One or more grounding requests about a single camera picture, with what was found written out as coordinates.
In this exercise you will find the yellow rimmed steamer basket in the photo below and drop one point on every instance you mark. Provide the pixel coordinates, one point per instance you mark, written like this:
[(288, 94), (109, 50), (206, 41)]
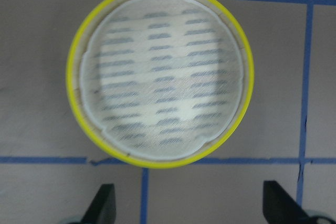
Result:
[(159, 83)]

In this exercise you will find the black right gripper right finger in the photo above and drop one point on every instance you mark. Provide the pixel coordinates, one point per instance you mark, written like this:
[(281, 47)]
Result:
[(279, 207)]

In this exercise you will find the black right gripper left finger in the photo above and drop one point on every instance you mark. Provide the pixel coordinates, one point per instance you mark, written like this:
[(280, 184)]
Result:
[(102, 208)]

